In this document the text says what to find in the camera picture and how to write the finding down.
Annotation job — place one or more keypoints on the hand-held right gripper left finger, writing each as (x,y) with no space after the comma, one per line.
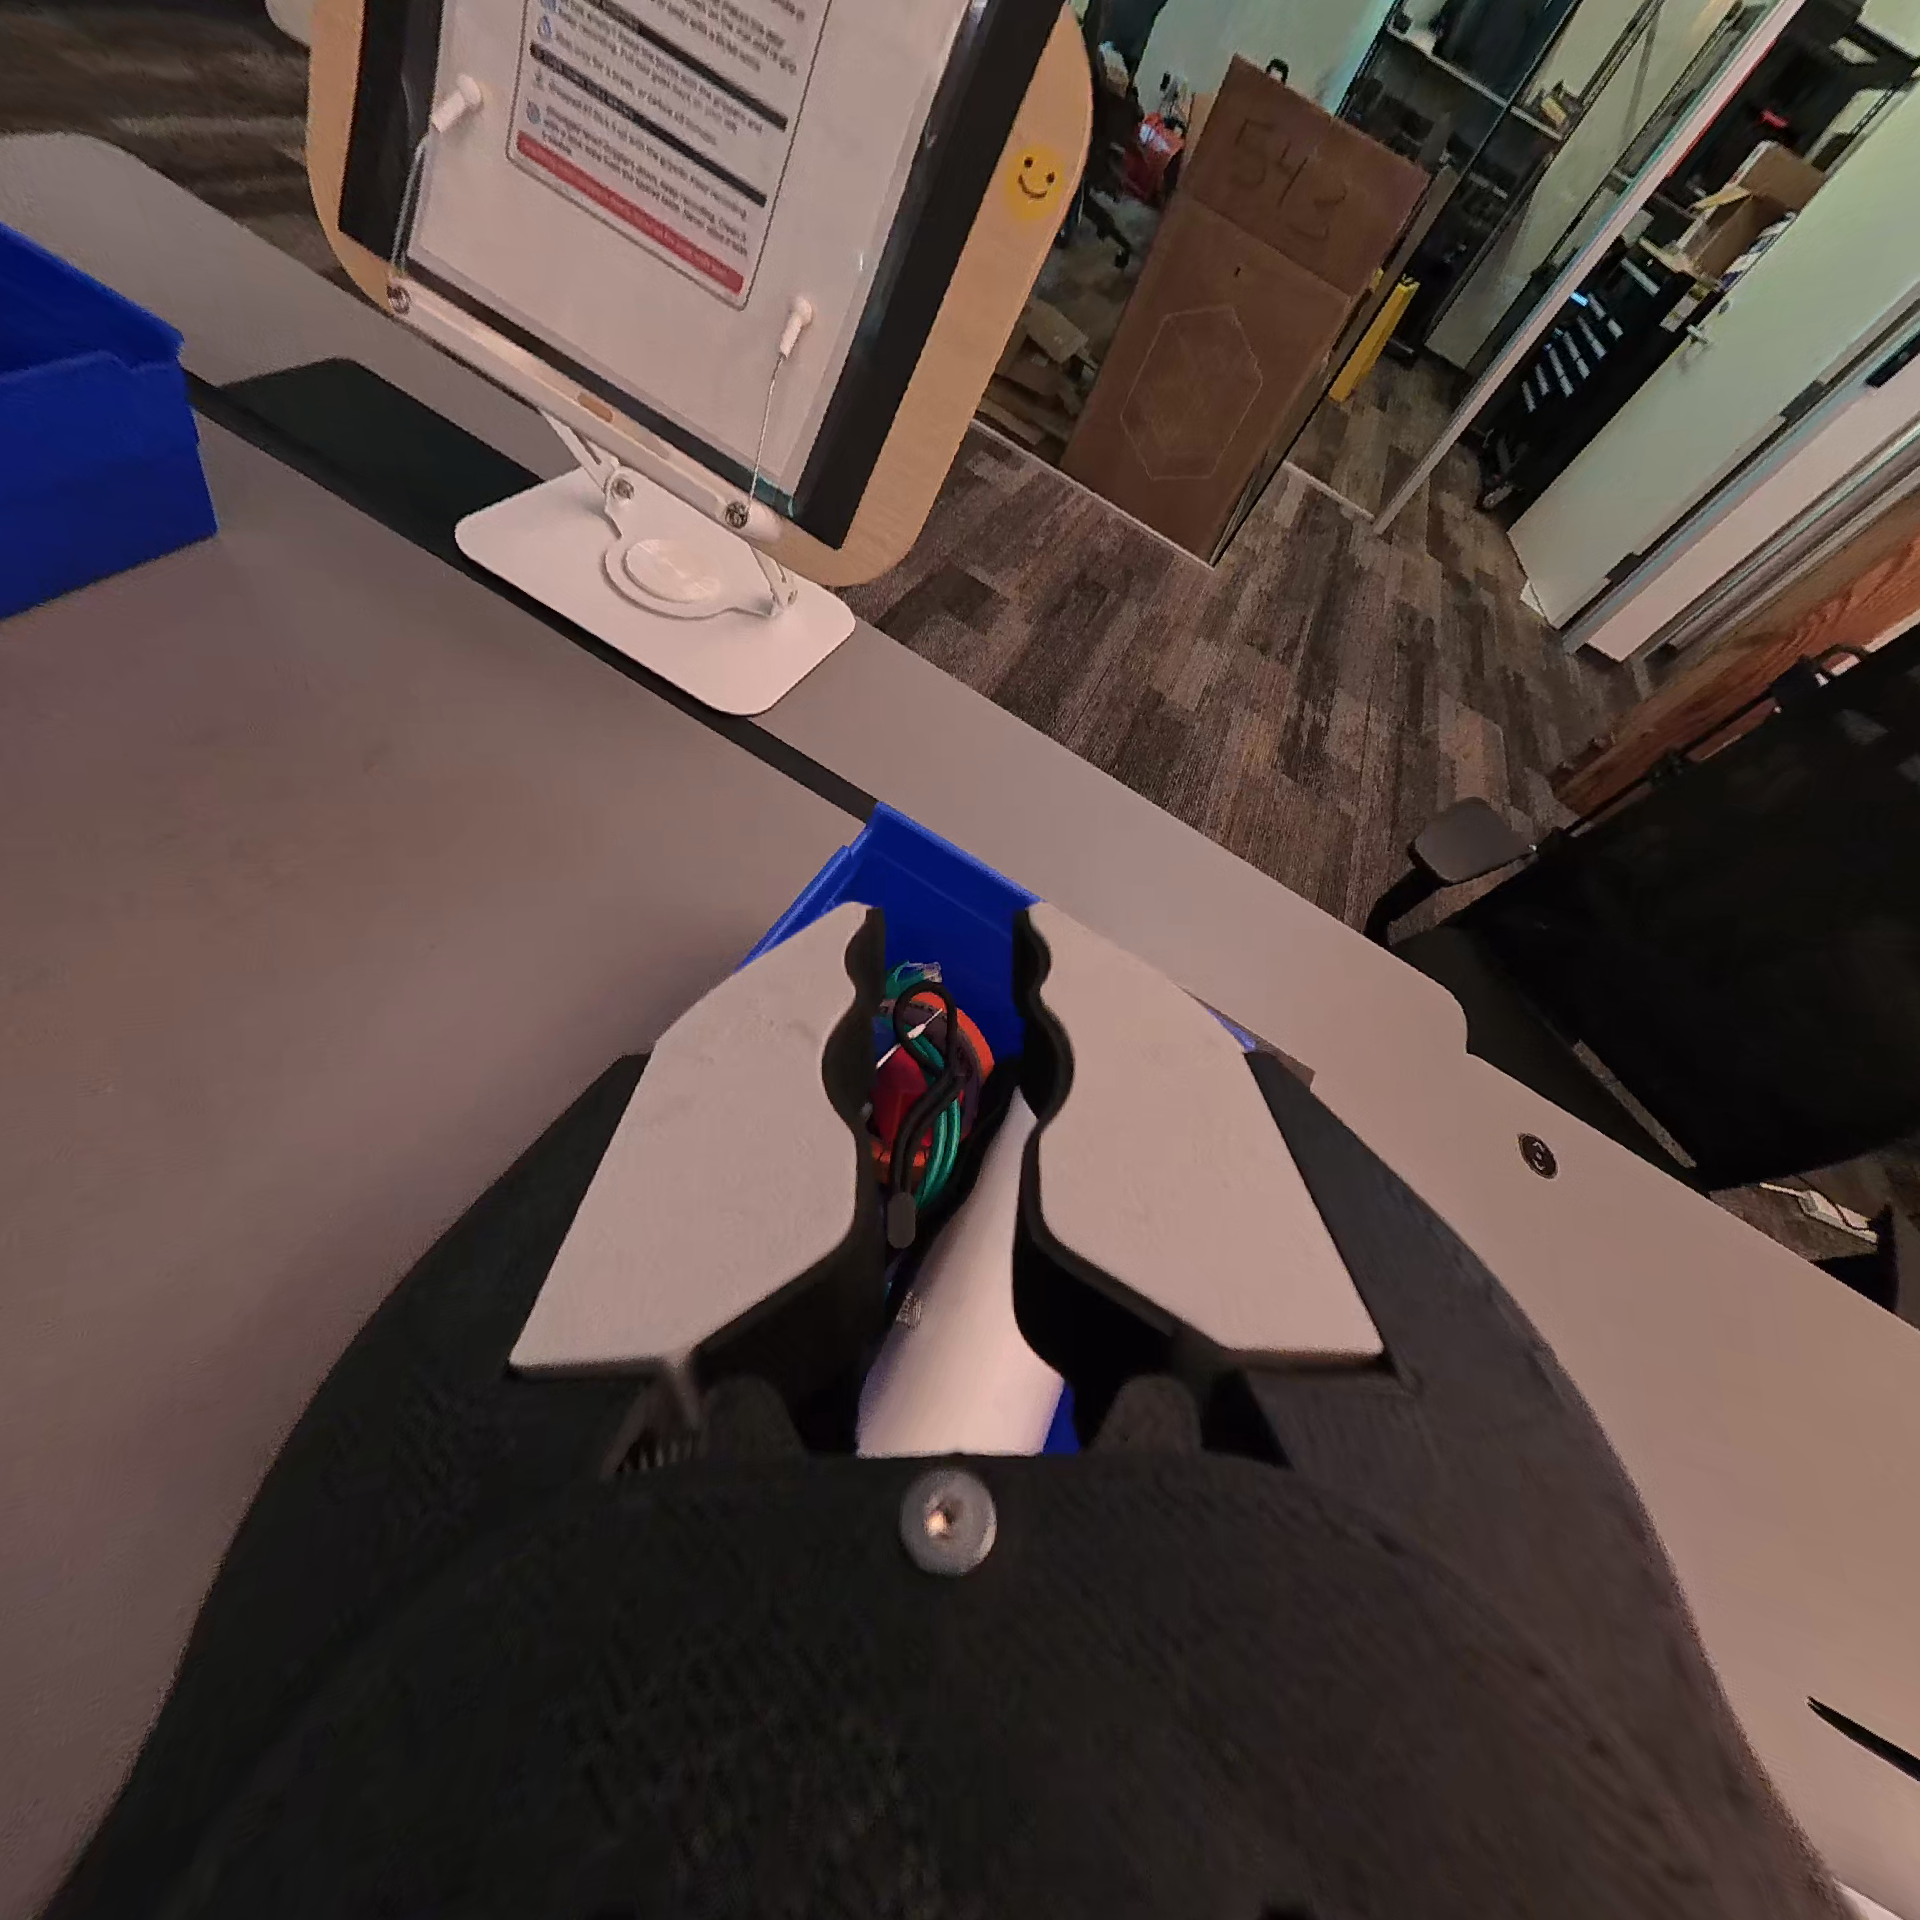
(705,1202)

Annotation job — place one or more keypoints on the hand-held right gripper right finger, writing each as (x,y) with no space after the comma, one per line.
(1202,1202)

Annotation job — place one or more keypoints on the blue plastic bin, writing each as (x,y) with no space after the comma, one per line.
(938,885)
(90,494)

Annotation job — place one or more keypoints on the orange round object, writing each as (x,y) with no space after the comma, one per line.
(979,1049)

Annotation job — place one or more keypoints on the white tube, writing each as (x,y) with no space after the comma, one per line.
(960,1351)

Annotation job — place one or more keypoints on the white tablet stand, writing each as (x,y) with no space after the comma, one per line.
(750,660)

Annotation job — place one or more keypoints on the cardboard box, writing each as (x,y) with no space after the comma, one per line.
(1245,375)

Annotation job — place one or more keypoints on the plastic-sleeved instruction sheet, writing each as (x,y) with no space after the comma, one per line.
(628,346)

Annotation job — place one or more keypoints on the white door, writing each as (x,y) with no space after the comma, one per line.
(1725,375)

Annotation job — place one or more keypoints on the yellow smiley sticker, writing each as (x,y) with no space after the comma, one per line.
(1035,184)

